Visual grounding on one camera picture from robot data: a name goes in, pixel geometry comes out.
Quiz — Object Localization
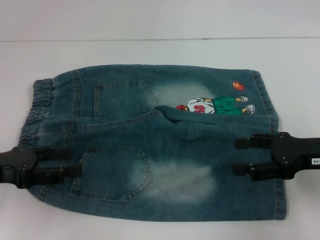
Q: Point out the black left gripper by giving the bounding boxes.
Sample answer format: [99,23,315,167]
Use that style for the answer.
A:
[0,145,83,190]

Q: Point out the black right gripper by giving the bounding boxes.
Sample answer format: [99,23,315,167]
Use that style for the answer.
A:
[232,131,320,182]

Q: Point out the blue denim shorts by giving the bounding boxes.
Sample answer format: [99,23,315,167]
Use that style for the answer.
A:
[21,63,287,232]

